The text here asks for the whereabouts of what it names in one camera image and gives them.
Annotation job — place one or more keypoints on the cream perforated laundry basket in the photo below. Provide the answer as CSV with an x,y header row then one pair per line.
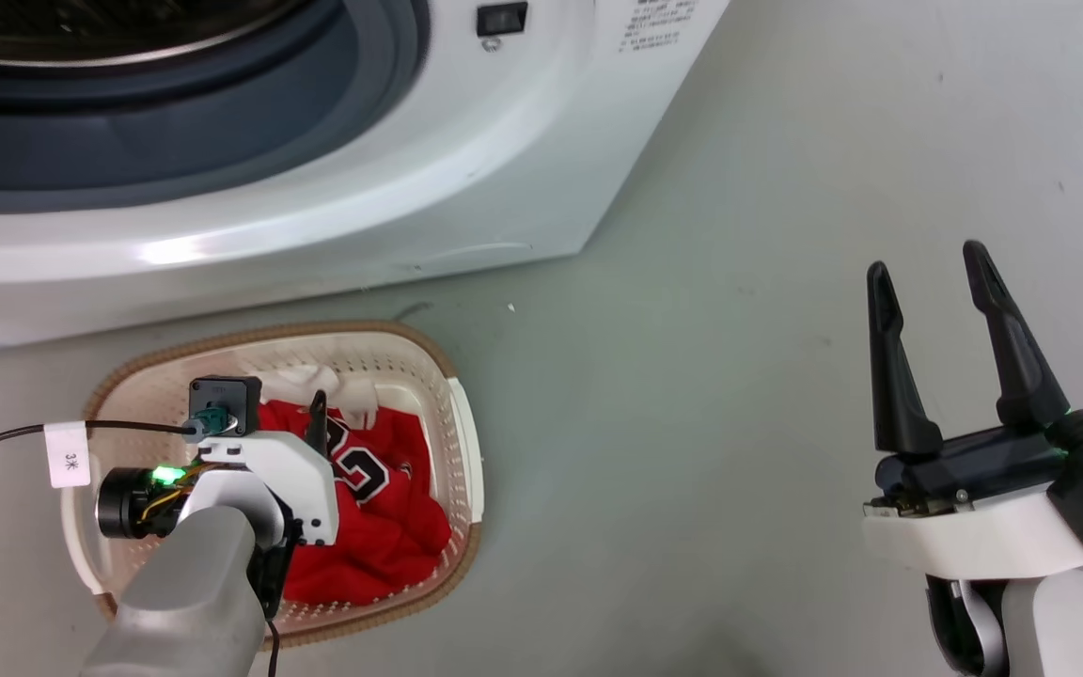
x,y
410,376

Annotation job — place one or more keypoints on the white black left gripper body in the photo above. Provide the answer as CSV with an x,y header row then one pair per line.
x,y
302,480

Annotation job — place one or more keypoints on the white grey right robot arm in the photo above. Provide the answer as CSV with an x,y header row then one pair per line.
x,y
1068,625

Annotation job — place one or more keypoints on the grey rubber door gasket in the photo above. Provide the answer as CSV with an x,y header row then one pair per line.
x,y
128,141

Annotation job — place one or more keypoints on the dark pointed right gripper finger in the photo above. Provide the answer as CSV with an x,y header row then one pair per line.
x,y
1016,367
899,395

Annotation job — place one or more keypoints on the black door latch socket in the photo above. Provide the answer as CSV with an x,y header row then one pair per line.
x,y
502,19

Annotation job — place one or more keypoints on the white front-load washing machine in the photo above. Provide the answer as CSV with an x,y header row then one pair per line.
x,y
316,216

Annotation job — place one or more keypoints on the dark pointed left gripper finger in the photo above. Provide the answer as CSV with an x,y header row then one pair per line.
x,y
318,423

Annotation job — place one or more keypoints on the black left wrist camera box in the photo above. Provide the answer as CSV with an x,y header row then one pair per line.
x,y
222,393

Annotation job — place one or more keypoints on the round white filter cover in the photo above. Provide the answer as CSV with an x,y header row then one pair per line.
x,y
476,256

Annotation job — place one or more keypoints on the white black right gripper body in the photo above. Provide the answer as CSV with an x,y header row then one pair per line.
x,y
974,536

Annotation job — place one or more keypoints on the red basketball jersey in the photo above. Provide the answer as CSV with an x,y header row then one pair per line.
x,y
382,545

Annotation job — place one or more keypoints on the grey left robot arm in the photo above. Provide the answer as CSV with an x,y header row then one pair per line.
x,y
184,602

